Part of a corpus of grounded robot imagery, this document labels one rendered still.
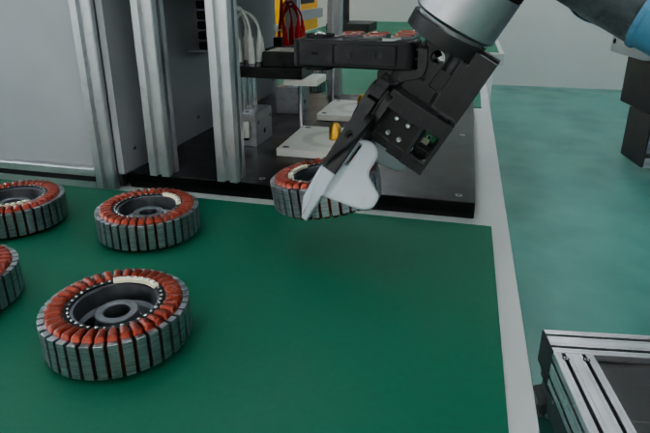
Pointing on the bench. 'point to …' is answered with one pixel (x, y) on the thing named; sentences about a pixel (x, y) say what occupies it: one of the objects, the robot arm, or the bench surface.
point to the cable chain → (200, 16)
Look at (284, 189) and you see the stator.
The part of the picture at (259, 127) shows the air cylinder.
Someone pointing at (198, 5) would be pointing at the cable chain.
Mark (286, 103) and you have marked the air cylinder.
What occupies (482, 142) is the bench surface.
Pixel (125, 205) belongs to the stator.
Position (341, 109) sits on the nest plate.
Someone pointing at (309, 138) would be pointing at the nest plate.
